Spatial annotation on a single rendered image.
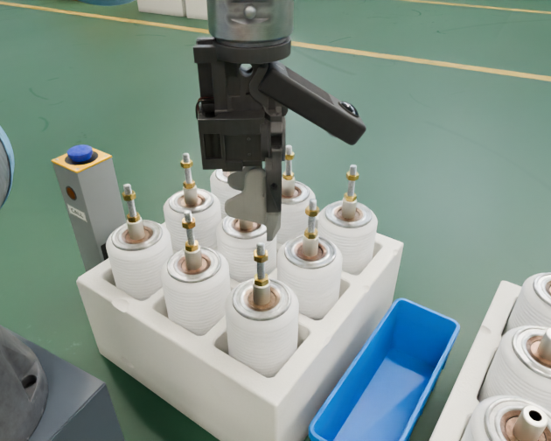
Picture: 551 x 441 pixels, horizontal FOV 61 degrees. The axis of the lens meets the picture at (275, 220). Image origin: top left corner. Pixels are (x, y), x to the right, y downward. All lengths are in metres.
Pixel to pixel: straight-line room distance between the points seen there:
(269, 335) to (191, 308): 0.13
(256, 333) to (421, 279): 0.55
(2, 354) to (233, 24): 0.33
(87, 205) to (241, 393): 0.42
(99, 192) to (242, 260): 0.29
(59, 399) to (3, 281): 0.69
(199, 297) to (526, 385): 0.40
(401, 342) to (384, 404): 0.12
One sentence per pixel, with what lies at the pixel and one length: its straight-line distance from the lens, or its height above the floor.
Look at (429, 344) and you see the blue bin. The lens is 0.86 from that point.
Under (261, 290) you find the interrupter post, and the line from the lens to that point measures 0.58.
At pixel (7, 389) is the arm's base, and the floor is 0.35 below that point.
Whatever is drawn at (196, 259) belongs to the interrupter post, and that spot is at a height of 0.27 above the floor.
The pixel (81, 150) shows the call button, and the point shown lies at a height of 0.33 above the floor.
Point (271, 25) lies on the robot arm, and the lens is 0.41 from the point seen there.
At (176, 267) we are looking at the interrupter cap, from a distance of 0.66.
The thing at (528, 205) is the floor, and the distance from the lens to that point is 1.41.
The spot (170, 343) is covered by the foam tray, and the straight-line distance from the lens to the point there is 0.68.
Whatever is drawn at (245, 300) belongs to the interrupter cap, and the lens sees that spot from 0.60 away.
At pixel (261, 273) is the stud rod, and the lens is 0.57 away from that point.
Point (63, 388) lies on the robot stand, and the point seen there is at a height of 0.30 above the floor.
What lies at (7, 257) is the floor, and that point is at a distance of 1.23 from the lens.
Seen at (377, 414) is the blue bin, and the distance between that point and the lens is 0.81.
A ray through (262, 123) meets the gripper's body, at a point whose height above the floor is 0.50.
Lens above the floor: 0.68
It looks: 35 degrees down
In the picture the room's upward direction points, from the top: straight up
